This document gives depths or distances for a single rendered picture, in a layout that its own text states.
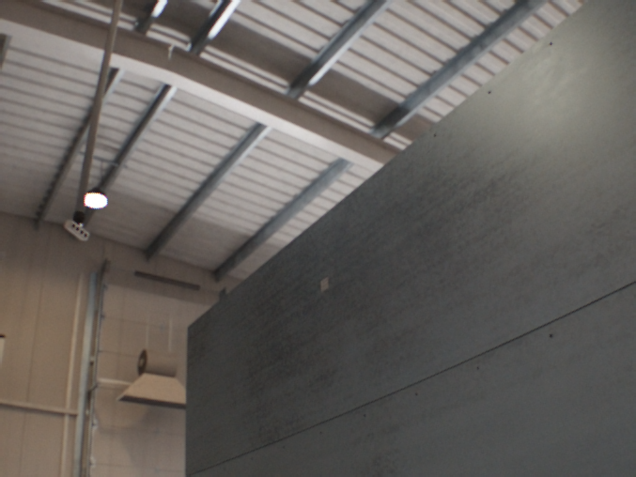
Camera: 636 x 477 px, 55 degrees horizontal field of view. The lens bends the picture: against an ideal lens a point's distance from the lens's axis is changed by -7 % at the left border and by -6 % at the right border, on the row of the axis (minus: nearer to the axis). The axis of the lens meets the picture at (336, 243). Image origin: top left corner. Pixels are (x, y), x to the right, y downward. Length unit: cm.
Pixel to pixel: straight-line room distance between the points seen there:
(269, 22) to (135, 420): 656
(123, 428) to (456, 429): 981
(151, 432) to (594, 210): 1024
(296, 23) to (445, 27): 177
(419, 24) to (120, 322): 689
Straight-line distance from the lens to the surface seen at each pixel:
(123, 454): 1080
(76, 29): 765
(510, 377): 117
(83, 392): 1087
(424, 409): 131
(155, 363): 1047
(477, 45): 821
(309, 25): 793
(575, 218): 115
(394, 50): 824
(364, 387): 147
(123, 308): 1152
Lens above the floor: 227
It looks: 29 degrees up
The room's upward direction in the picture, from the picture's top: 5 degrees counter-clockwise
